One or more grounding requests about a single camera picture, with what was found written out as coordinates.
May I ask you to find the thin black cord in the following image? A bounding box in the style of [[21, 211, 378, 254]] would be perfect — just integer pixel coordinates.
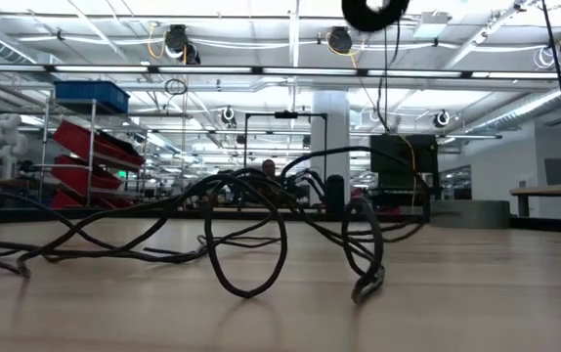
[[0, 18, 432, 306]]

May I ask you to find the black cord spool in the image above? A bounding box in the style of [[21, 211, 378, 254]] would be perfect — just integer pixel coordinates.
[[340, 0, 411, 33]]

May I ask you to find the person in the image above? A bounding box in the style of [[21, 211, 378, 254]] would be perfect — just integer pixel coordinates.
[[259, 158, 281, 183]]

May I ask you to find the white pillar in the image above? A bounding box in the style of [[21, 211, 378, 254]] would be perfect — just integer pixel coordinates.
[[311, 90, 351, 185]]

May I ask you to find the long ceiling light strip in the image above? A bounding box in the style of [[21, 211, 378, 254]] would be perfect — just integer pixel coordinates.
[[0, 64, 561, 80]]

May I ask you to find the black monitor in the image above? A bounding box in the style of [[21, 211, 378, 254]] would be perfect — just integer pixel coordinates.
[[369, 134, 439, 188]]

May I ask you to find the thin black vertical pole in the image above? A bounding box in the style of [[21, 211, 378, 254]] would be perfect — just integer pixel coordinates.
[[382, 28, 388, 136]]

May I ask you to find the red storage bin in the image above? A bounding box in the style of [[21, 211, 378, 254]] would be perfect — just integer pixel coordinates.
[[50, 154, 123, 197], [53, 120, 146, 172], [49, 190, 138, 210]]

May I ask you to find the metal shelf rack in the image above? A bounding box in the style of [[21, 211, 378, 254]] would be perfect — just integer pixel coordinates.
[[38, 97, 149, 210]]

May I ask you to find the blue storage bin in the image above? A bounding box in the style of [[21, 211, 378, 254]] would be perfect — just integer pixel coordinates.
[[54, 80, 131, 114]]

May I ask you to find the white ceiling box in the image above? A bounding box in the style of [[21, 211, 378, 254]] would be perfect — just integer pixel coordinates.
[[413, 12, 452, 39]]

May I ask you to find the wooden bench table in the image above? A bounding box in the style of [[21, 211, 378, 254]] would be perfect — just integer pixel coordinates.
[[509, 181, 561, 219]]

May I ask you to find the black camera gantry frame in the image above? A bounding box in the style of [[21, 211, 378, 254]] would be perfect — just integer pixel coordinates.
[[243, 110, 329, 206]]

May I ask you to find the yellow cable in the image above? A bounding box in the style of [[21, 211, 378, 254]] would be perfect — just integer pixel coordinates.
[[325, 33, 416, 209]]

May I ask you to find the black aluminium table frame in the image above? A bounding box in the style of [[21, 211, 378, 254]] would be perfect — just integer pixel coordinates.
[[0, 207, 561, 235]]

